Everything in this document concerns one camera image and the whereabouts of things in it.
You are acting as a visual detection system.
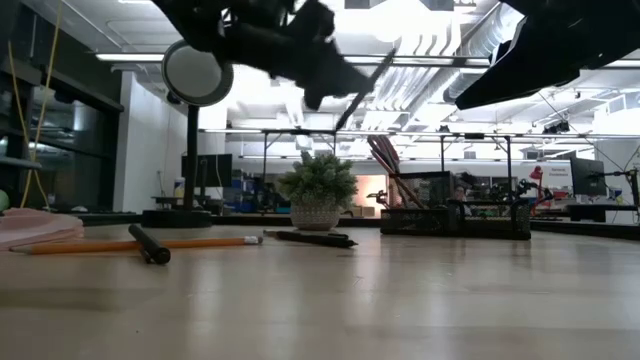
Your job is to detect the yellow cable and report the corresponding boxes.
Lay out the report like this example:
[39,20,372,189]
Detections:
[7,0,64,209]

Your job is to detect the pink sticky note pad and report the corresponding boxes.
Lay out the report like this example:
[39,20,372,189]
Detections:
[0,207,85,251]

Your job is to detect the black pen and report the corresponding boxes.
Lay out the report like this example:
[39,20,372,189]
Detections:
[334,47,397,132]
[127,223,172,266]
[263,228,359,250]

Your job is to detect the short orange pencil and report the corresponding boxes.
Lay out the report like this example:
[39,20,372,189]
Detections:
[387,169,417,209]

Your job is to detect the black mesh desk organizer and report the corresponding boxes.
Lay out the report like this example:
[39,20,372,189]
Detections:
[379,170,532,241]

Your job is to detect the red background desk lamp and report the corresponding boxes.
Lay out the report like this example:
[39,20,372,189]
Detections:
[528,165,545,202]

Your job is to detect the black background desk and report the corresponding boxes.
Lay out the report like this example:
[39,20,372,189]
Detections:
[564,202,640,224]

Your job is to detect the green artificial potted plant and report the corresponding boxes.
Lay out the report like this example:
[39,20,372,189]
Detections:
[276,151,359,232]

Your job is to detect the black background monitor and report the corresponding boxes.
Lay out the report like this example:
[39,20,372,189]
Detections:
[180,153,234,189]
[569,157,608,198]

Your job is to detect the black desk lamp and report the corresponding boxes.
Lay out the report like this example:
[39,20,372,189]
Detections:
[141,38,235,230]

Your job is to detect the blue storage bins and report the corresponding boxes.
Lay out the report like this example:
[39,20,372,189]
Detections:
[232,179,291,214]

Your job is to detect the long orange pencil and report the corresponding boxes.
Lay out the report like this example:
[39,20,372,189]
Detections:
[9,235,264,256]

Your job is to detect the background workstation frame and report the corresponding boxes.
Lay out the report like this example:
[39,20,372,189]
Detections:
[199,127,516,174]

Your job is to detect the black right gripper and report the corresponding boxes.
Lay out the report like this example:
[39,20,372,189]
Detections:
[454,0,640,111]

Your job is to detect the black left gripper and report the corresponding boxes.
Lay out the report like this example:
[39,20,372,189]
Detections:
[222,0,374,111]

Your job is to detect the fluorescent ceiling light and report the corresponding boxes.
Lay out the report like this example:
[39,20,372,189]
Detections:
[94,52,166,64]

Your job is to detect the silver ventilation duct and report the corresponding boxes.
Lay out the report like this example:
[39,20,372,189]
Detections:
[442,4,521,104]

